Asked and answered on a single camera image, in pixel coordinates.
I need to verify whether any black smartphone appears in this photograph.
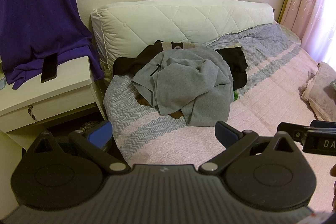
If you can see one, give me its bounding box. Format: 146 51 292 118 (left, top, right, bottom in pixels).
41 53 58 83

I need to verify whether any pink patterned curtain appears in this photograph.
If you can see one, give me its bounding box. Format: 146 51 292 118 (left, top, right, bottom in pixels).
280 0 336 67

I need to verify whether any pink and grey bedspread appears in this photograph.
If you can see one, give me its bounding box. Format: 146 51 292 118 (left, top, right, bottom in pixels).
103 23 336 169

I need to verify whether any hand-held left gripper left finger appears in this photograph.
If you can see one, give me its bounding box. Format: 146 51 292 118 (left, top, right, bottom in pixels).
26 120 131 175

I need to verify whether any black garment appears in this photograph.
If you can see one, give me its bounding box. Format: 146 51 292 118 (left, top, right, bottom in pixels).
113 40 248 90

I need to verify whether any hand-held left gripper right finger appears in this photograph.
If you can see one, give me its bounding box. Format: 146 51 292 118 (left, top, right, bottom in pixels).
198 120 300 175

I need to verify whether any white nightstand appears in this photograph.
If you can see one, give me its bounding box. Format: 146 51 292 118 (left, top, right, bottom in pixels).
0 56 108 159

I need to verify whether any grey garment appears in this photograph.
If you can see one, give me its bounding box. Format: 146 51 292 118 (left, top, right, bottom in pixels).
131 46 234 127

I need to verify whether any beige folded cloth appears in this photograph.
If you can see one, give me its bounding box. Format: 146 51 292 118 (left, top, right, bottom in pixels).
301 61 336 122

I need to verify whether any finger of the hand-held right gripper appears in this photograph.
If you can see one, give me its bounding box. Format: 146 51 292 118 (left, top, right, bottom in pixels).
277 122 308 143
310 120 336 131

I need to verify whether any brown garment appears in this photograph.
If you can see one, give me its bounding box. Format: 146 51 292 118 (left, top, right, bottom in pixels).
135 94 184 119

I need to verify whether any white quilted pillow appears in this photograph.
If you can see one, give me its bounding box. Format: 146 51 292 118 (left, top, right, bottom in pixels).
91 0 275 83

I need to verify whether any purple garment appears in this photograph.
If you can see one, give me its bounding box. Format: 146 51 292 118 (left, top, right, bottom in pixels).
0 0 105 90

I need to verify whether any clear plastic item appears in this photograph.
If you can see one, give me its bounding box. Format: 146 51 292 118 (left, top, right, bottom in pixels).
274 21 302 45

